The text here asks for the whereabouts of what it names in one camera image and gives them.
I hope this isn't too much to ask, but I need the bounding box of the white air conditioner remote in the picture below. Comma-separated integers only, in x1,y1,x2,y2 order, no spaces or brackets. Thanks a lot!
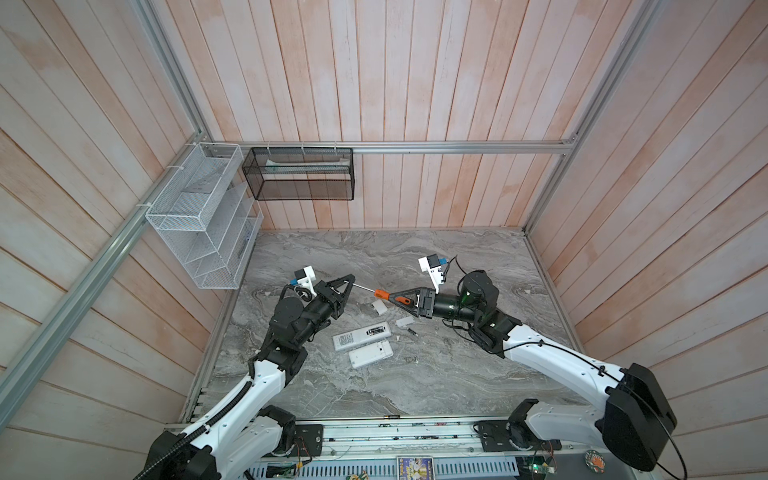
349,340,393,369

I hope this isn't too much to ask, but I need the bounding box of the white wire mesh shelf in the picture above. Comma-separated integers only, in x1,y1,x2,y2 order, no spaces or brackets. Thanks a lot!
146,143,264,290

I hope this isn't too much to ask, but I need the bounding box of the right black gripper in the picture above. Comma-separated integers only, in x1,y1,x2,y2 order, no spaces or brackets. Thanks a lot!
391,288,480,326

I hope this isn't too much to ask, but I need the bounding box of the white TV remote battery cover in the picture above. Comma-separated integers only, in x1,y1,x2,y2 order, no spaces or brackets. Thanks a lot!
396,317,415,328

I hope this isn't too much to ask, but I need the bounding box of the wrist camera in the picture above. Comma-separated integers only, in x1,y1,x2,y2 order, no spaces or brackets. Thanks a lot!
418,254,448,293
291,266,316,302

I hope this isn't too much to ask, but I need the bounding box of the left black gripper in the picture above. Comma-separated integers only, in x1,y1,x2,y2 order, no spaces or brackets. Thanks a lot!
294,273,354,345

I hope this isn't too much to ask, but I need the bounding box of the long white TV remote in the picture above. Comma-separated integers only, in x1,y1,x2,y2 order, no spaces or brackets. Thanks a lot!
333,322,392,351

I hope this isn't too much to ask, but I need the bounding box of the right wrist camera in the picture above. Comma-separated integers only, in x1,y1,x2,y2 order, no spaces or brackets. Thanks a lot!
418,254,448,293

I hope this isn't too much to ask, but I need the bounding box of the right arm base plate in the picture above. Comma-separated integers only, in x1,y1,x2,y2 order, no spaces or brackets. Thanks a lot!
473,420,562,452

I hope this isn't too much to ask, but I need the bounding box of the orange handle screwdriver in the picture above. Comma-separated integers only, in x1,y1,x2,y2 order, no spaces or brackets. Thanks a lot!
355,284,413,306

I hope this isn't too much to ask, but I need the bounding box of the small round orange object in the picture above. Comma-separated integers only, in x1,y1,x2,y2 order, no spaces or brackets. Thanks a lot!
584,449,606,474

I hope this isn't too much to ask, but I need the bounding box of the black mesh basket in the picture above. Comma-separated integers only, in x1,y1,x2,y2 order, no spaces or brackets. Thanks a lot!
242,146,355,201

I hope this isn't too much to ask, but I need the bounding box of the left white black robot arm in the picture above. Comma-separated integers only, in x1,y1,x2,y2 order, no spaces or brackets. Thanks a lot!
136,274,355,479

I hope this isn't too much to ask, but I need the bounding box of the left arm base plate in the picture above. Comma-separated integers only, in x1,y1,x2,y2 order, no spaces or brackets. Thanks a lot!
265,423,324,458

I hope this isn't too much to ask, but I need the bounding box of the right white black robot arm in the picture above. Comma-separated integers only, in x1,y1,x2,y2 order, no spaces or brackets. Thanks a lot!
381,270,677,472

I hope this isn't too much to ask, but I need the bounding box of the colourful card box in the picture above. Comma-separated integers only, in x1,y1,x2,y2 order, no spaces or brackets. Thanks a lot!
397,457,435,480

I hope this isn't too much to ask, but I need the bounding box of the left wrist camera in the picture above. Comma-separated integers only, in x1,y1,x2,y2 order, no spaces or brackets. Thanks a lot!
291,266,316,302

